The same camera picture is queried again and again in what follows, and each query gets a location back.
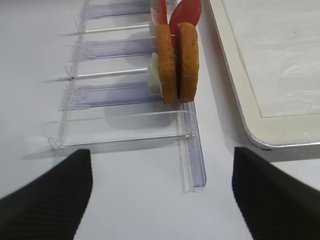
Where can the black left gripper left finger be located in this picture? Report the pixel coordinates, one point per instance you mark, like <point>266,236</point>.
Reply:
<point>52,206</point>

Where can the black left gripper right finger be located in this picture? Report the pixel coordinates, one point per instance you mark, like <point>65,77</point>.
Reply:
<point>274,205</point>

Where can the bun bottom slice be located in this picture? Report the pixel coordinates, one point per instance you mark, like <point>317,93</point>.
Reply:
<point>188,49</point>

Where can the red tomato slice front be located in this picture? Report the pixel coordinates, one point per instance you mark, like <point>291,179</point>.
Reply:
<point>187,11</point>

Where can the red tomato slice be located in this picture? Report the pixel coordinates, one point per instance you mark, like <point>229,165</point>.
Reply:
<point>162,6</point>
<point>187,11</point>

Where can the red tomato slice back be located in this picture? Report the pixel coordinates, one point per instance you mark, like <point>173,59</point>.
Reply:
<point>162,6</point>

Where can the clear left divider rack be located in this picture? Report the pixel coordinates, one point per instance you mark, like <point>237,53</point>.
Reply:
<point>106,106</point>

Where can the cream metal tray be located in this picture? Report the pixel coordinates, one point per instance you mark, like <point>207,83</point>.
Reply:
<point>273,132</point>

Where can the white tray liner paper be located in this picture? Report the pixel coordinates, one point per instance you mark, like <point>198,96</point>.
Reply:
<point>279,41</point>

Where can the brown bun in left rack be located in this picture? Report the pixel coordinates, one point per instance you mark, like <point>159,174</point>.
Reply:
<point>166,64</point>

